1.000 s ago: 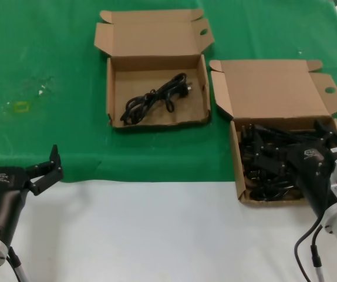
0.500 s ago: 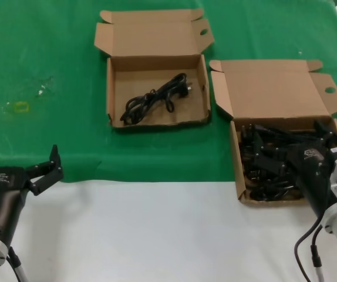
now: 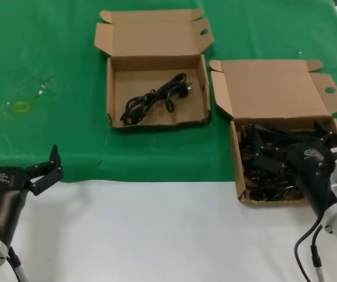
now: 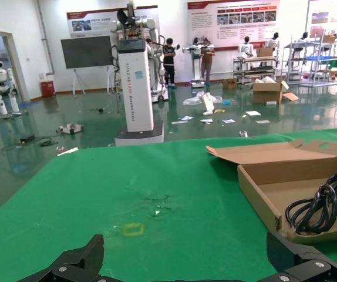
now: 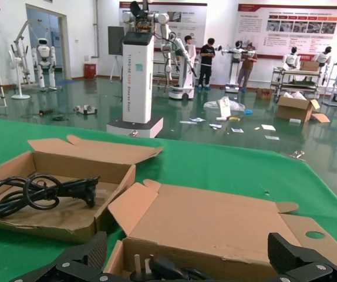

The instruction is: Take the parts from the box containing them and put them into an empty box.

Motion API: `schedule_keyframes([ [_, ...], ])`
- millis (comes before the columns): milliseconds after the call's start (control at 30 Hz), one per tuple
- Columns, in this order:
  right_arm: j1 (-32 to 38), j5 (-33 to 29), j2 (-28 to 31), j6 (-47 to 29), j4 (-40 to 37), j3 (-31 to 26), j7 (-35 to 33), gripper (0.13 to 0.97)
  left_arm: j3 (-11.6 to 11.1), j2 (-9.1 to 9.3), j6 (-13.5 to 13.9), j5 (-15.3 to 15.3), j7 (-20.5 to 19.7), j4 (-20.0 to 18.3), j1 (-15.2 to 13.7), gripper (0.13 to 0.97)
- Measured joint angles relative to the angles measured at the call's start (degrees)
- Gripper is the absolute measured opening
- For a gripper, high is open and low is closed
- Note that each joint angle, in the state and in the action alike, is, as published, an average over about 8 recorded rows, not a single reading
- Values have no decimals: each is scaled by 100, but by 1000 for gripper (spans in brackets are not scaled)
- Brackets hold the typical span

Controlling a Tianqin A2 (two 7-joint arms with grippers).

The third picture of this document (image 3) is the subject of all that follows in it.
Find green felt cloth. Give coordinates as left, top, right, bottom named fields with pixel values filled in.
left=0, top=0, right=337, bottom=186

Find arm cable, silver plug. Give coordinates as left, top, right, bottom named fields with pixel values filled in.
left=8, top=247, right=30, bottom=282
left=311, top=227, right=325, bottom=282

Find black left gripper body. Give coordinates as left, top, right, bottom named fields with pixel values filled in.
left=0, top=166, right=30, bottom=244

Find left arm cable, silver plug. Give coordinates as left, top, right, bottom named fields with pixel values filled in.
left=8, top=247, right=30, bottom=282

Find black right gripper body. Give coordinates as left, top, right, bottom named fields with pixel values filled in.
left=285, top=140, right=337, bottom=218

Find shallow cardboard box, torn rim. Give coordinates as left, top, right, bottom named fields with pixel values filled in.
left=94, top=8, right=215, bottom=127

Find black power cable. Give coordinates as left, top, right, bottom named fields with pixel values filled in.
left=119, top=72, right=193, bottom=124

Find deep open cardboard box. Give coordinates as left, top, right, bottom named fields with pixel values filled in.
left=208, top=59, right=337, bottom=207

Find looping black right arm cable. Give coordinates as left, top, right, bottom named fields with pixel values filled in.
left=294, top=219, right=322, bottom=282

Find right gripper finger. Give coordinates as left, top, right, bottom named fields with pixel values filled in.
left=252, top=130, right=296, bottom=179
left=314, top=119, right=337, bottom=148

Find tangled black power cables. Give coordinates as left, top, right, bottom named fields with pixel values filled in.
left=240, top=123, right=325, bottom=202

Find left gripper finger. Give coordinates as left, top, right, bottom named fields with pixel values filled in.
left=24, top=145, right=65, bottom=197

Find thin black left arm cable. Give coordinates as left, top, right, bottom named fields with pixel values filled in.
left=6, top=256, right=22, bottom=282

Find right arm cable, silver plug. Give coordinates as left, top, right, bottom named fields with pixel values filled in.
left=311, top=227, right=325, bottom=282

